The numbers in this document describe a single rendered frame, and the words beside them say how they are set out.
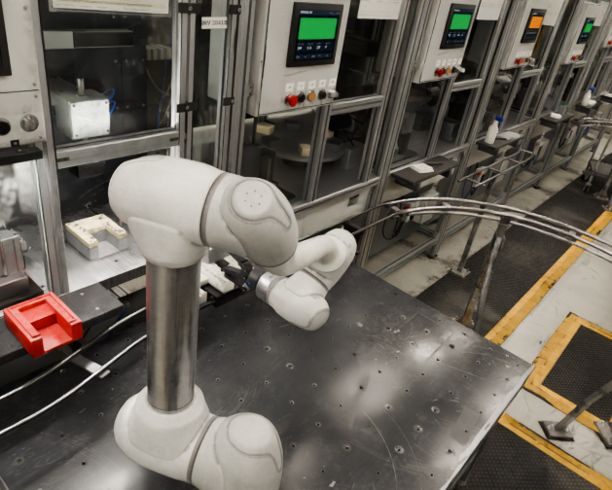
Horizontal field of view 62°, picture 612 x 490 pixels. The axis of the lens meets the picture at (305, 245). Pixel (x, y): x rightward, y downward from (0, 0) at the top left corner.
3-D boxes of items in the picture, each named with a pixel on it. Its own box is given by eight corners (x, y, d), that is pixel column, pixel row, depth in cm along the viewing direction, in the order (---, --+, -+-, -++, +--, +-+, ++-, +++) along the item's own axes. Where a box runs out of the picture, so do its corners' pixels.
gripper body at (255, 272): (272, 290, 147) (251, 275, 152) (275, 265, 143) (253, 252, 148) (254, 299, 142) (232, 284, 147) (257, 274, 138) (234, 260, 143)
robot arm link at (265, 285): (292, 273, 141) (277, 263, 144) (270, 284, 134) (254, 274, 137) (288, 298, 145) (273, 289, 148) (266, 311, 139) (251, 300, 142)
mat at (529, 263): (486, 362, 286) (486, 360, 285) (399, 309, 316) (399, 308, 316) (659, 165, 693) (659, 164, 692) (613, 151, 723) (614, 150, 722)
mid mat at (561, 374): (624, 449, 245) (625, 447, 245) (516, 384, 274) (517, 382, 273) (658, 356, 315) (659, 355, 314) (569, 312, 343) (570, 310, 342)
